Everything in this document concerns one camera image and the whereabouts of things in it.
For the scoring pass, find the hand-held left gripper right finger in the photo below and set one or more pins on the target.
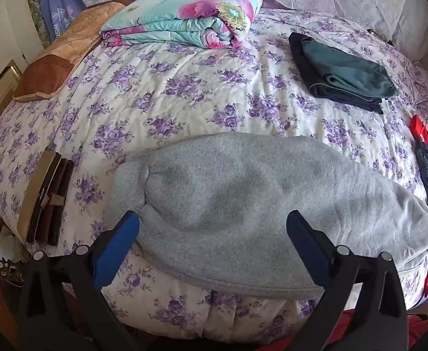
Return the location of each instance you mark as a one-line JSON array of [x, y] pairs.
[[309, 248]]

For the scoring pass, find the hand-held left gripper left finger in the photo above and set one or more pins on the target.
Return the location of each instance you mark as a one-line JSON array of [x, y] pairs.
[[116, 248]]

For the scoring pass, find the grey sweatshirt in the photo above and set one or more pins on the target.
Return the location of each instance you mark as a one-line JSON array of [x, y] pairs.
[[236, 204]]

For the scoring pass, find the folded teal pants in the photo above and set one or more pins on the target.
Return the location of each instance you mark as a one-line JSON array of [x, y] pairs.
[[345, 69]]

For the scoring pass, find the folded navy pants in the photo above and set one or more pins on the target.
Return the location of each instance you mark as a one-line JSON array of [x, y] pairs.
[[300, 65]]

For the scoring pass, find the stack of folded dark cloths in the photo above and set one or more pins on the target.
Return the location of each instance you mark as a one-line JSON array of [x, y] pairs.
[[49, 197]]

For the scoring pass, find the purple floral bedspread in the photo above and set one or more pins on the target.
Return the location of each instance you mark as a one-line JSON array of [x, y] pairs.
[[184, 87]]

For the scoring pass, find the brown patchwork cushion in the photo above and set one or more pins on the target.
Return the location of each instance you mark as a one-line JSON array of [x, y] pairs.
[[67, 55]]

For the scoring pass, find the folded teal pink floral quilt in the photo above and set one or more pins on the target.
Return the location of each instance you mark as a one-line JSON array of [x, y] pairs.
[[184, 11]]

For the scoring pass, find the blue patterned curtain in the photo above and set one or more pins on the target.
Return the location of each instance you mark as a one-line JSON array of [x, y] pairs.
[[55, 3]]

